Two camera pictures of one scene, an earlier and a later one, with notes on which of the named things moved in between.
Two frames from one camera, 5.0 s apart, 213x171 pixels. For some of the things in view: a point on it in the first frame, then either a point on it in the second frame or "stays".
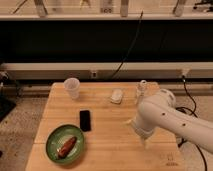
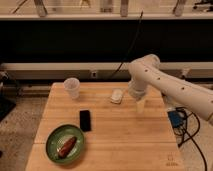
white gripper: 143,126 to 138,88
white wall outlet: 94,74 stays
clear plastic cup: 72,85 stays
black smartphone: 85,120 stays
